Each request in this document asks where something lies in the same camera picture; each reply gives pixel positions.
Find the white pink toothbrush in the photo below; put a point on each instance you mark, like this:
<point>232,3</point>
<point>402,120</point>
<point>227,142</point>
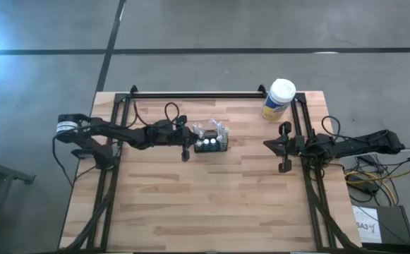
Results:
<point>197,127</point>

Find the yellow blue wipes canister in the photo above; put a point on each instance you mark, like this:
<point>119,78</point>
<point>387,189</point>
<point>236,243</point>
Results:
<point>278,100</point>

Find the purple toothbrush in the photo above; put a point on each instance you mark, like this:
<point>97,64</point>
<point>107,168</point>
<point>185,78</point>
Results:
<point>202,131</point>

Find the black metal stand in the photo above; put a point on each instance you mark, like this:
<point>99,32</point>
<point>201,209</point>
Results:
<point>3,173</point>

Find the dark grey computer case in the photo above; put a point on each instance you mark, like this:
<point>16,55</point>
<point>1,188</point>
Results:
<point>395,222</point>

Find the white paper label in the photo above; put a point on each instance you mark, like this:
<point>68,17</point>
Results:
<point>367,218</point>

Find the black aluminium extrusion frame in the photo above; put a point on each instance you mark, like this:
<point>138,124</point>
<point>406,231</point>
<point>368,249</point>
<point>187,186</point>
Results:
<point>197,95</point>

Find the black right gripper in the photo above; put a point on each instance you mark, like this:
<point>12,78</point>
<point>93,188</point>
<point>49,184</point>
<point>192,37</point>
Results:
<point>294,146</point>

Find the black power adapter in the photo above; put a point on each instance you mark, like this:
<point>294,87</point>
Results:
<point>363,185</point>

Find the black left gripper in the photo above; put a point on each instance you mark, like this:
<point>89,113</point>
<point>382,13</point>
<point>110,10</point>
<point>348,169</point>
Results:
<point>176,137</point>

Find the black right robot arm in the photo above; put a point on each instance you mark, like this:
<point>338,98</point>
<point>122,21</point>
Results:
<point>360,144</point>

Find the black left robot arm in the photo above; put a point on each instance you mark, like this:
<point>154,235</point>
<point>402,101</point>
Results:
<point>120,132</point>

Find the black table-edge bracket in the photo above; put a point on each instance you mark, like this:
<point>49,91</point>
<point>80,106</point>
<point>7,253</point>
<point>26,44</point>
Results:
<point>83,152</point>

